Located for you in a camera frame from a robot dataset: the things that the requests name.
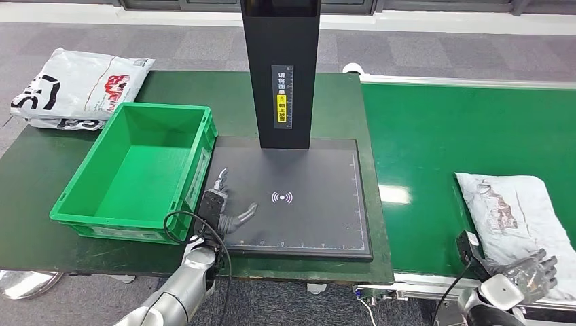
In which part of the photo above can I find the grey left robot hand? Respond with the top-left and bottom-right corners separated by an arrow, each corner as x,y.
213,167 -> 259,236

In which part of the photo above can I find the white bag black red print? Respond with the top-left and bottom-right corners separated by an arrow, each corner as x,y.
10,47 -> 156,122

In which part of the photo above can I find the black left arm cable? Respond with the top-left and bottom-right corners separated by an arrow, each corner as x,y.
163,210 -> 234,326

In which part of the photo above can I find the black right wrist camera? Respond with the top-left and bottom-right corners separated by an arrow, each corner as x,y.
455,230 -> 491,282

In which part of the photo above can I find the green conveyor belt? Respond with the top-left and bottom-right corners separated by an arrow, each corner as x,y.
359,82 -> 576,282

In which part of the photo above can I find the thin white cable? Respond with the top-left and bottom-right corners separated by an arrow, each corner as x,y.
358,297 -> 377,326

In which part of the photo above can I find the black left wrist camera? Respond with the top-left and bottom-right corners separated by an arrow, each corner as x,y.
196,189 -> 229,229

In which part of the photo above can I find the green plastic crate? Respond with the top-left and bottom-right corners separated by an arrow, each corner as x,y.
49,102 -> 219,245

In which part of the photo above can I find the grey parcel bag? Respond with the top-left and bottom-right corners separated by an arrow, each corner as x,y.
455,172 -> 576,302

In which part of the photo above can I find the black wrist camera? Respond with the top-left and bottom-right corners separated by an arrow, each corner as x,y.
455,230 -> 491,282
196,189 -> 229,229

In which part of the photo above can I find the shiny silver round base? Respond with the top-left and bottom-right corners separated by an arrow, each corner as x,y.
0,271 -> 64,302

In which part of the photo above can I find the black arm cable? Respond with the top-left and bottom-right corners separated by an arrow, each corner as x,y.
431,259 -> 473,326
163,210 -> 234,326

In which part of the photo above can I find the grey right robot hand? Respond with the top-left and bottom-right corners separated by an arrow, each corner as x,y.
491,249 -> 559,304

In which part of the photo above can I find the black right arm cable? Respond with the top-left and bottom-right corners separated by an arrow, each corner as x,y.
431,259 -> 473,326

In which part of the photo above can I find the black inbound scanner machine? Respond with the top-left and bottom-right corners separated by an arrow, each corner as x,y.
191,0 -> 374,262

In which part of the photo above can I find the aluminium conveyor frame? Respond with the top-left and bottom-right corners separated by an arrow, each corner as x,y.
353,73 -> 576,326

